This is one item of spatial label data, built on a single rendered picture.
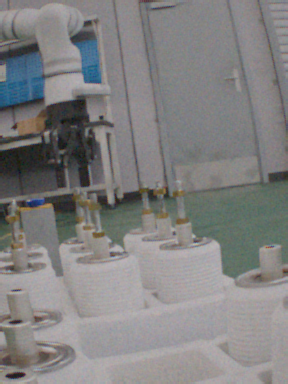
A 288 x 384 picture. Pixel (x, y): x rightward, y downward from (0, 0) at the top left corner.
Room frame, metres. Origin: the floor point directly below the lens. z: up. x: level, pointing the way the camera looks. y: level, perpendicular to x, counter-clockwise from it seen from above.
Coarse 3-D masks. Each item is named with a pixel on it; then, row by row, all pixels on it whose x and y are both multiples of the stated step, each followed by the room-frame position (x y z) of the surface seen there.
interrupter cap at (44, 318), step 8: (8, 312) 0.51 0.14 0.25; (40, 312) 0.51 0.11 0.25; (48, 312) 0.51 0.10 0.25; (56, 312) 0.50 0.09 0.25; (0, 320) 0.48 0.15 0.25; (40, 320) 0.48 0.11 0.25; (48, 320) 0.47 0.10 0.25; (56, 320) 0.47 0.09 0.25; (0, 328) 0.45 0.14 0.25; (32, 328) 0.45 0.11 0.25; (40, 328) 0.45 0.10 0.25
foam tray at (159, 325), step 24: (0, 312) 0.83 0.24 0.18; (72, 312) 0.80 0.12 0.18; (144, 312) 0.75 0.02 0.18; (168, 312) 0.75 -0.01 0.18; (192, 312) 0.76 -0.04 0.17; (216, 312) 0.77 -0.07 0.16; (96, 336) 0.73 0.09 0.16; (120, 336) 0.74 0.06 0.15; (144, 336) 0.75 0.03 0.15; (168, 336) 0.75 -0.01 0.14; (192, 336) 0.76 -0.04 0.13
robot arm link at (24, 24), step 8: (32, 8) 1.07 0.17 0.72; (72, 8) 1.04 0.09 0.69; (16, 16) 1.05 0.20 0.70; (24, 16) 1.04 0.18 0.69; (32, 16) 1.06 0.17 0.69; (72, 16) 1.02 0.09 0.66; (80, 16) 1.05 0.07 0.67; (16, 24) 1.05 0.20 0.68; (24, 24) 1.05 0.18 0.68; (32, 24) 1.06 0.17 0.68; (72, 24) 1.03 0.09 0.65; (80, 24) 1.06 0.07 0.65; (16, 32) 1.06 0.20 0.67; (24, 32) 1.06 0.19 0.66; (32, 32) 1.07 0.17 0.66; (72, 32) 1.05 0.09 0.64
